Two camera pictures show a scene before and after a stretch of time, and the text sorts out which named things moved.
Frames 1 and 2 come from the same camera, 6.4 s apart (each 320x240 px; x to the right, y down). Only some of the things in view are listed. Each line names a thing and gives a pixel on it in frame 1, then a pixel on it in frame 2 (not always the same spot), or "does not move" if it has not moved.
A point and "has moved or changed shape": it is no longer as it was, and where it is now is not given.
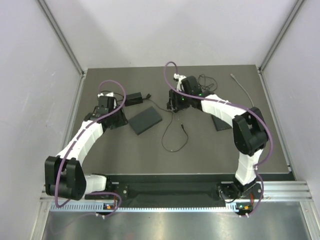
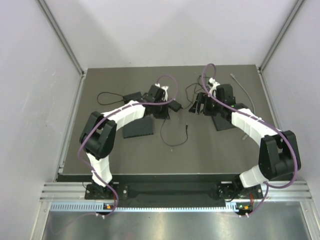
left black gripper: x=122 y=120 -> x=164 y=114
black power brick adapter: x=133 y=99 does not move
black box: x=145 y=119 has moved or changed shape
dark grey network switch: x=219 y=124 does not move
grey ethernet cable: x=233 y=75 does not move
